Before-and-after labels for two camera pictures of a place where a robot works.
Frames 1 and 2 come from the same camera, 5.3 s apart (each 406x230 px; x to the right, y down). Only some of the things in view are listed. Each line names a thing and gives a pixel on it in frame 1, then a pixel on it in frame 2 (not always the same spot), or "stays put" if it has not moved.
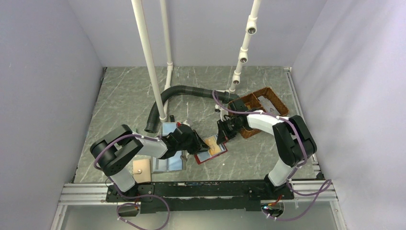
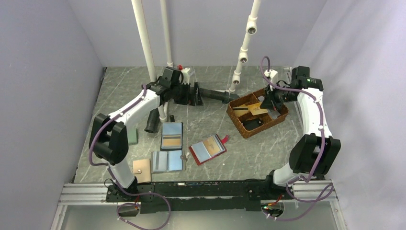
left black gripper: [199, 145] to [190, 99]
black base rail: [201, 197] stays put
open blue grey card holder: [174, 164] stays put
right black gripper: [222, 131] to [268, 102]
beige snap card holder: [141, 170] stays put
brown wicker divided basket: [265, 100] stays put
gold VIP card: [211, 142] to [255, 109]
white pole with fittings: [251, 28] stays put
